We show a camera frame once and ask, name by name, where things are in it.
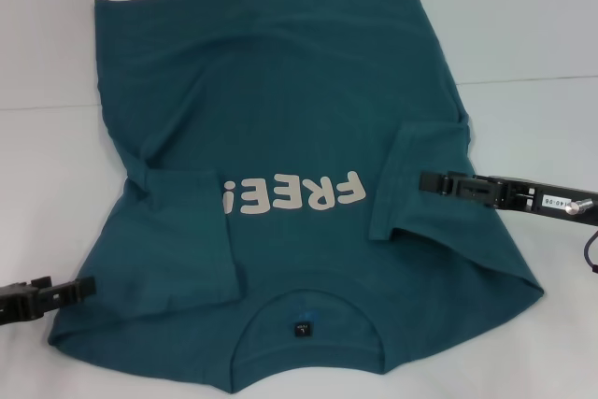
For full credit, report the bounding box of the teal FREE print T-shirt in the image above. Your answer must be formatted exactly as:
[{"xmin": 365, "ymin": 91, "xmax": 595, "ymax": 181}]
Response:
[{"xmin": 45, "ymin": 0, "xmax": 547, "ymax": 395}]

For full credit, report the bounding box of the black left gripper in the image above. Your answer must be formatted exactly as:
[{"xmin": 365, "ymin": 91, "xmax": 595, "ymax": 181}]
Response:
[{"xmin": 0, "ymin": 275, "xmax": 97, "ymax": 326}]

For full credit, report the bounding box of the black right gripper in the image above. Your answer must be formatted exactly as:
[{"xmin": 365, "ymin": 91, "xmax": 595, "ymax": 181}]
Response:
[{"xmin": 418, "ymin": 169, "xmax": 598, "ymax": 228}]

